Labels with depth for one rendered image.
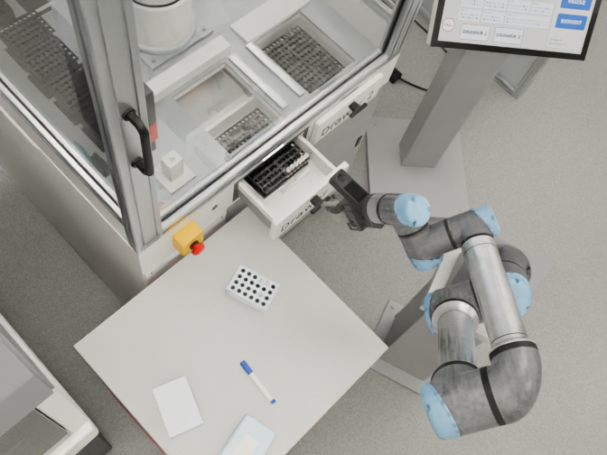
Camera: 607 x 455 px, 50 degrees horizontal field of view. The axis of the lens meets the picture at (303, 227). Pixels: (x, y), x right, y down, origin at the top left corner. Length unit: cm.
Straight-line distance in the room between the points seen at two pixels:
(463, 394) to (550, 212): 196
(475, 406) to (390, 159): 181
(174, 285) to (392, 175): 139
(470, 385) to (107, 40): 89
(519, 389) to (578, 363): 167
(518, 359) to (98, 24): 94
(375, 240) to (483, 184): 61
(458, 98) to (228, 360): 136
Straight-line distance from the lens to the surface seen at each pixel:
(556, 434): 286
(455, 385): 134
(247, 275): 181
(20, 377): 102
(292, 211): 175
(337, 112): 195
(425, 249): 152
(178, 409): 170
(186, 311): 181
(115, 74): 106
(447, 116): 266
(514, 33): 222
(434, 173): 300
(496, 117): 334
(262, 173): 183
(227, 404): 175
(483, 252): 146
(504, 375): 132
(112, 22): 98
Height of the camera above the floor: 249
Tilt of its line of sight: 64 degrees down
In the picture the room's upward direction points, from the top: 19 degrees clockwise
